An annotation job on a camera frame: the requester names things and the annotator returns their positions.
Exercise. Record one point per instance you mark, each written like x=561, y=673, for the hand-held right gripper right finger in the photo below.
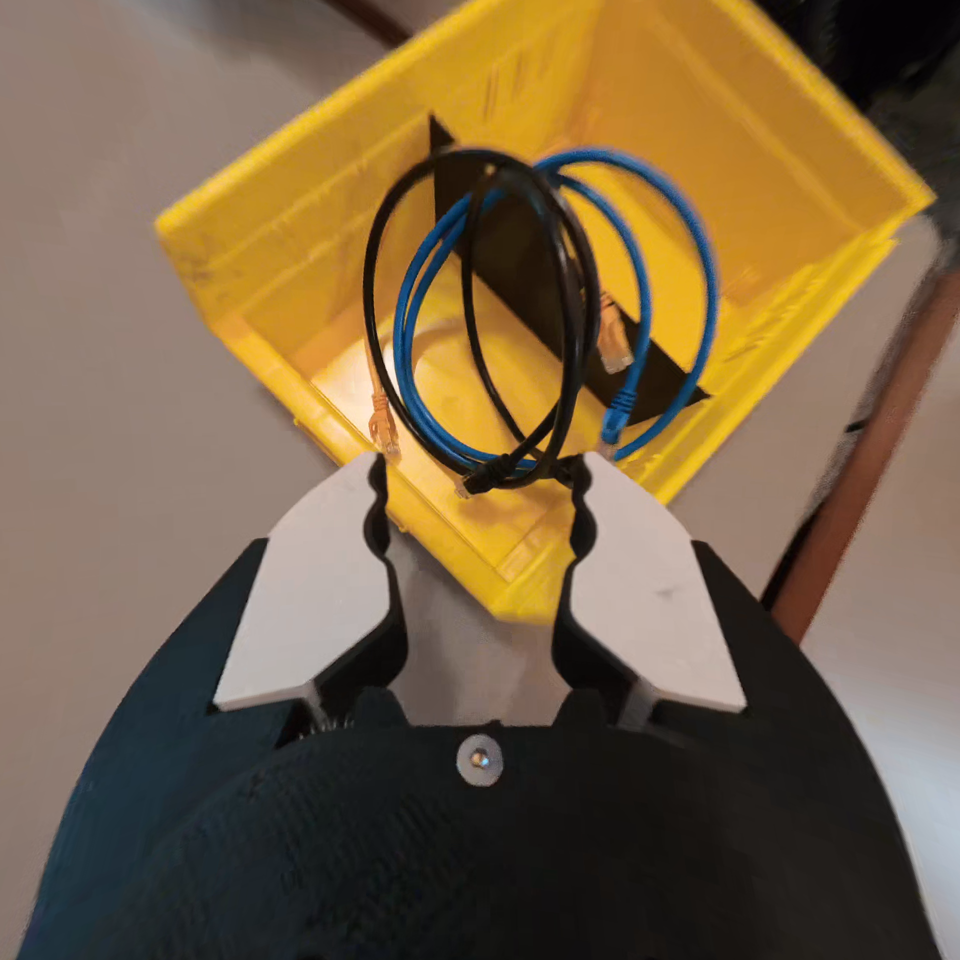
x=645, y=600

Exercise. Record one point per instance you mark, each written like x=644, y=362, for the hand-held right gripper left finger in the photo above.
x=315, y=600

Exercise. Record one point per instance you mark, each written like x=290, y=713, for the yellow plastic bin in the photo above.
x=675, y=112

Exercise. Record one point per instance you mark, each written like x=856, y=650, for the white desk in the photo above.
x=112, y=375

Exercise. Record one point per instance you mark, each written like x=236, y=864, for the black bin divider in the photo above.
x=517, y=255

